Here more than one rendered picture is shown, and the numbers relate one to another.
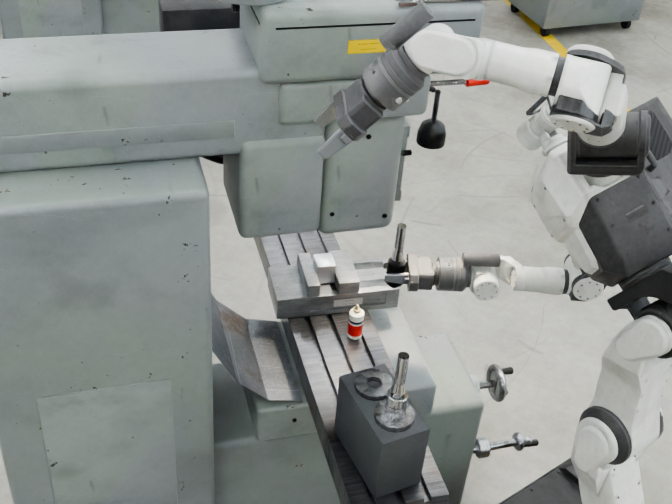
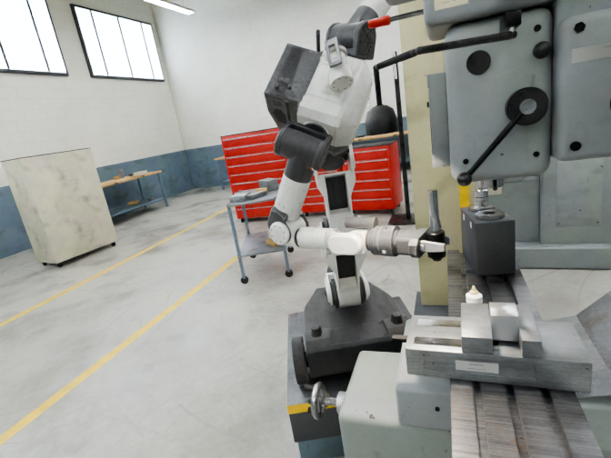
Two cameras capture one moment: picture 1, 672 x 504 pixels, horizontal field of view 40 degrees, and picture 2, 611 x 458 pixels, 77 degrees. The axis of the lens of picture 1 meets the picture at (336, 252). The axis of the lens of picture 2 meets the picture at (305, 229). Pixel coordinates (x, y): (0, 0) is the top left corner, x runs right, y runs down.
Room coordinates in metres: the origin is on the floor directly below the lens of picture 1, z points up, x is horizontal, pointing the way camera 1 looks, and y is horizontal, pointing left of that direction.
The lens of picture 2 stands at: (2.82, 0.19, 1.50)
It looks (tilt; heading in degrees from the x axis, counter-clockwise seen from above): 16 degrees down; 220
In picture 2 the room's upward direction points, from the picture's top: 9 degrees counter-clockwise
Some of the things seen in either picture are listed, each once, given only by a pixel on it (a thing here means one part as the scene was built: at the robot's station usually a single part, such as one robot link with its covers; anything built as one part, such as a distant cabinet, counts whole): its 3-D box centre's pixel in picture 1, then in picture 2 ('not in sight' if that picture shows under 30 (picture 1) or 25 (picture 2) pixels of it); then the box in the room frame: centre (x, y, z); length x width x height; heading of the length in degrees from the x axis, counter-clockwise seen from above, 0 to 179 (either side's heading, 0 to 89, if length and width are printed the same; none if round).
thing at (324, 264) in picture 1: (324, 268); (503, 321); (2.00, 0.03, 1.01); 0.06 x 0.05 x 0.06; 16
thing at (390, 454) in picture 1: (380, 427); (485, 236); (1.44, -0.14, 1.00); 0.22 x 0.12 x 0.20; 28
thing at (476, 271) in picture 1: (475, 273); (366, 234); (1.87, -0.36, 1.14); 0.11 x 0.11 x 0.11; 3
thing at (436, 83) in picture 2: (395, 160); (438, 121); (1.89, -0.12, 1.45); 0.04 x 0.04 x 0.21; 18
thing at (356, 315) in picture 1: (356, 320); (474, 304); (1.85, -0.07, 0.96); 0.04 x 0.04 x 0.11
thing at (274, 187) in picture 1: (271, 161); (596, 85); (1.80, 0.17, 1.47); 0.24 x 0.19 x 0.26; 18
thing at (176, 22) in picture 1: (202, 42); not in sight; (2.08, 0.37, 1.62); 0.20 x 0.09 x 0.21; 108
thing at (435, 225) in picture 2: (399, 243); (434, 211); (1.86, -0.16, 1.22); 0.03 x 0.03 x 0.11
